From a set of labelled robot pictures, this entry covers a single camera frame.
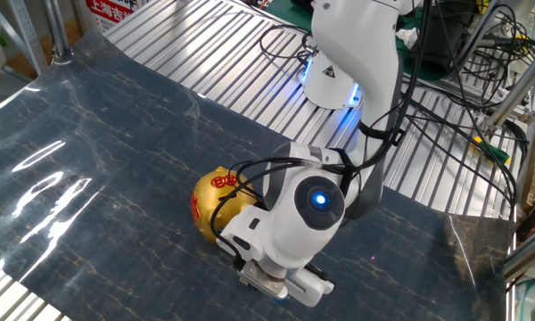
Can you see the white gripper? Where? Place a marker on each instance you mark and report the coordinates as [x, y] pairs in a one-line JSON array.
[[243, 227]]

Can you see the gold piggy bank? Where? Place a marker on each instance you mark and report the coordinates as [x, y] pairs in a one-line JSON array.
[[205, 196]]

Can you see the dark blue marble mat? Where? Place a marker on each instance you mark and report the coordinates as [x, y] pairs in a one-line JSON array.
[[116, 156]]

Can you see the green base mat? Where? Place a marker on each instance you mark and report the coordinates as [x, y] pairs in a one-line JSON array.
[[290, 11]]

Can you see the red white printed sign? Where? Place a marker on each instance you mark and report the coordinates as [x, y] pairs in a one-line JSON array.
[[111, 13]]

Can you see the white crumpled paper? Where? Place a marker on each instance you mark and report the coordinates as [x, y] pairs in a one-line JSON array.
[[408, 38]]

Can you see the black pouch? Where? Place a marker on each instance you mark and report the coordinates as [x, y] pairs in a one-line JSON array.
[[441, 44]]

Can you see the perforated grey metal strut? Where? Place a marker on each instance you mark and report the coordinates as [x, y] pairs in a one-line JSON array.
[[27, 40]]

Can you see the grey metal post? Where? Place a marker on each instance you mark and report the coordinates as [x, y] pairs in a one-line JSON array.
[[55, 27]]

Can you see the aluminium frame beam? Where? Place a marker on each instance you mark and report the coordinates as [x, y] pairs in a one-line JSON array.
[[517, 89]]

